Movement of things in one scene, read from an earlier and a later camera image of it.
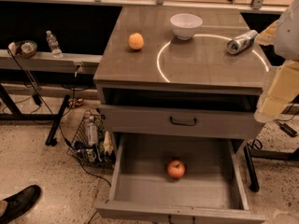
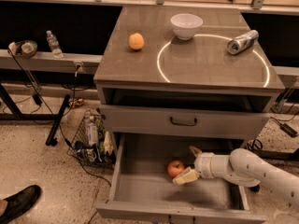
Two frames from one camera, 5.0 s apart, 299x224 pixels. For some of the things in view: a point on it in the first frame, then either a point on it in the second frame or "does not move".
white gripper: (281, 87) -> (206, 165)
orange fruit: (135, 41) does not move
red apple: (176, 169) does not move
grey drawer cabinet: (177, 88) does not move
